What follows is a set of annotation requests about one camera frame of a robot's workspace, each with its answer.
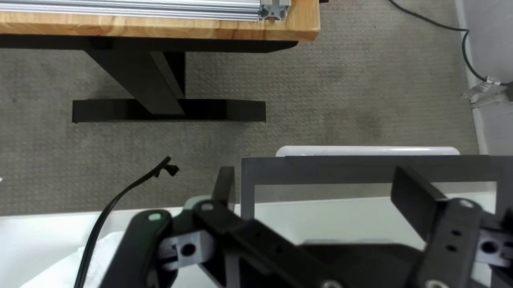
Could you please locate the white paper towel sheet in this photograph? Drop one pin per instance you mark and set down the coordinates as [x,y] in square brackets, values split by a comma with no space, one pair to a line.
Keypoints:
[62,272]

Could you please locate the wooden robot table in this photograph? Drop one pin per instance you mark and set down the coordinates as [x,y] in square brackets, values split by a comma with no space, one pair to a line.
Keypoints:
[142,46]

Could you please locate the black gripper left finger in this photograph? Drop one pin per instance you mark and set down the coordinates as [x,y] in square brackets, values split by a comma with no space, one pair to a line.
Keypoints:
[216,218]

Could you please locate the black toaster oven microwave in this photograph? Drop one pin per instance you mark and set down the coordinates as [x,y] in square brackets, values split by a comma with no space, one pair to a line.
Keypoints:
[383,266]

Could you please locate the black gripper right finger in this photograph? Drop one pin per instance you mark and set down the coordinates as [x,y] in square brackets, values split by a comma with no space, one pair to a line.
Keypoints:
[447,226]

